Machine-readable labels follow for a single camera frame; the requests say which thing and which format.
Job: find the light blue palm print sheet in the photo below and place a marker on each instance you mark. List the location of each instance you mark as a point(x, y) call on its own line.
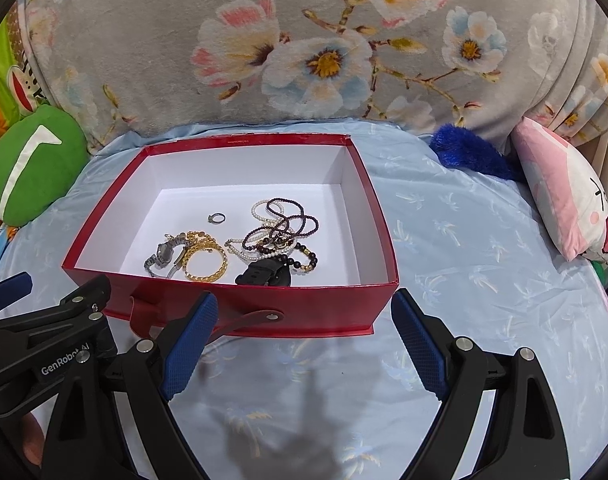
point(483, 260)

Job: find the grey floral blanket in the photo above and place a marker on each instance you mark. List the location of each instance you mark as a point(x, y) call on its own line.
point(184, 90)

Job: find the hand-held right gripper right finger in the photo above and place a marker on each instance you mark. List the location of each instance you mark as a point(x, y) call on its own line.
point(418, 340)

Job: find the person's left hand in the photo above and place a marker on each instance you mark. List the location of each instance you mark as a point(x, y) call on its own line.
point(31, 437)

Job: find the green pillow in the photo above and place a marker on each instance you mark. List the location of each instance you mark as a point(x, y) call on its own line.
point(39, 175)

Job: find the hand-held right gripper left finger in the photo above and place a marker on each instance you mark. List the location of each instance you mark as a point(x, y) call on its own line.
point(189, 345)

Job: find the pink cartoon pillow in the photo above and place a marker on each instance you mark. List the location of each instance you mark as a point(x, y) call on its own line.
point(558, 195)

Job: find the blue plush toy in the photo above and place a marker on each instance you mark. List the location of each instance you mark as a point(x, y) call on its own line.
point(463, 150)

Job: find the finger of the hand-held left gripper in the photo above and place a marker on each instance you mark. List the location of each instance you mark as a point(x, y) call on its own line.
point(84, 300)
point(16, 287)

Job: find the silver metal wristwatch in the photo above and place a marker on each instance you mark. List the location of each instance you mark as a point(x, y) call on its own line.
point(164, 252)

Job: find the colourful cartoon print cloth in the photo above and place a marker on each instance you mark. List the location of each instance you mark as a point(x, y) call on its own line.
point(14, 85)

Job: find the red gift box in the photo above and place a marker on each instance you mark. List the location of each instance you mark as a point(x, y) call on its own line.
point(334, 310)

